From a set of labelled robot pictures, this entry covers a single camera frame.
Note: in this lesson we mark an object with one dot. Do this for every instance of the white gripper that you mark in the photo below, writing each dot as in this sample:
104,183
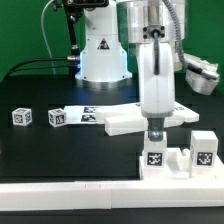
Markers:
157,92

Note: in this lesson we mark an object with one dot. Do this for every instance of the white chair seat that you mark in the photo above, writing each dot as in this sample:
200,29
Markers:
176,165

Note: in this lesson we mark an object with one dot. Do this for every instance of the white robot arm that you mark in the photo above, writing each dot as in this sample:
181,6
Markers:
155,29

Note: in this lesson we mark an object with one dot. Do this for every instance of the flat white chair back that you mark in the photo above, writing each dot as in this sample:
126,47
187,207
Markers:
80,114

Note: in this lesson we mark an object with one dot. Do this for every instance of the white chair nut cube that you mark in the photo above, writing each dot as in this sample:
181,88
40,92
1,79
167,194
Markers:
22,116

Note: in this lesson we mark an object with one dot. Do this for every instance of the white obstacle fence wall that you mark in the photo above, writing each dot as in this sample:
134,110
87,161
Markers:
192,192

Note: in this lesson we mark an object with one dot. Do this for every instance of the black camera stand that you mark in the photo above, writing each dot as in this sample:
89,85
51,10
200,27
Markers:
74,11

